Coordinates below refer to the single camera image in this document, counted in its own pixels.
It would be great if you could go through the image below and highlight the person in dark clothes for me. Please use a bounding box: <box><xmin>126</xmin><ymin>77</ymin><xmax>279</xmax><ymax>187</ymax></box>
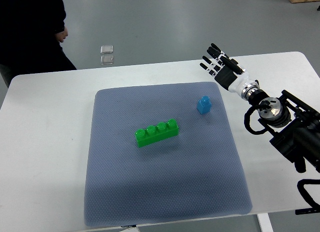
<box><xmin>0</xmin><ymin>0</ymin><xmax>76</xmax><ymax>86</ymax></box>

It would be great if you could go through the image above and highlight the green four-stud toy block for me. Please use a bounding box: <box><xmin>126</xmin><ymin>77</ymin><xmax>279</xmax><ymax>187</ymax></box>
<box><xmin>134</xmin><ymin>119</ymin><xmax>179</xmax><ymax>147</ymax></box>

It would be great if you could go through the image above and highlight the white table leg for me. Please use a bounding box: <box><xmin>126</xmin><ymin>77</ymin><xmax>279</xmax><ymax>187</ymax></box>
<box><xmin>256</xmin><ymin>213</ymin><xmax>274</xmax><ymax>232</ymax></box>

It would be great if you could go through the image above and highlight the blue-grey textured mat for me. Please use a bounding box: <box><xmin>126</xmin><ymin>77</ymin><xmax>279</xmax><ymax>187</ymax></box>
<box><xmin>84</xmin><ymin>82</ymin><xmax>252</xmax><ymax>227</ymax></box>

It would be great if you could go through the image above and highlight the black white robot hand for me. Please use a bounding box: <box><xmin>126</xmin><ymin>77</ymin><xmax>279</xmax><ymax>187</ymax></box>
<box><xmin>200</xmin><ymin>43</ymin><xmax>260</xmax><ymax>100</ymax></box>

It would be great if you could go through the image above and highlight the upper metal floor plate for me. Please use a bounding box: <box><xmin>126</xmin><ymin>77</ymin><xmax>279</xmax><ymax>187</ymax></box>
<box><xmin>100</xmin><ymin>45</ymin><xmax>114</xmax><ymax>54</ymax></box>

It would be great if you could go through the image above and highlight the black cable loop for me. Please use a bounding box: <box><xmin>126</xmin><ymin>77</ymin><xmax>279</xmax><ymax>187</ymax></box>
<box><xmin>296</xmin><ymin>178</ymin><xmax>320</xmax><ymax>209</ymax></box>

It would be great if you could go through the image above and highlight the black table control panel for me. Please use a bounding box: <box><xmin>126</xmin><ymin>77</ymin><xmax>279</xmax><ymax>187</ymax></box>
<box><xmin>295</xmin><ymin>208</ymin><xmax>320</xmax><ymax>215</ymax></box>

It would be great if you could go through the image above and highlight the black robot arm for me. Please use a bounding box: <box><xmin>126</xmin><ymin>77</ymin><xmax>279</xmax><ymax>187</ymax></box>
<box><xmin>241</xmin><ymin>87</ymin><xmax>320</xmax><ymax>173</ymax></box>

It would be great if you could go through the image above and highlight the blue toy block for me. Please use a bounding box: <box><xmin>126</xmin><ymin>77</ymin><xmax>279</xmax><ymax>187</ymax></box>
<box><xmin>196</xmin><ymin>96</ymin><xmax>212</xmax><ymax>114</ymax></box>

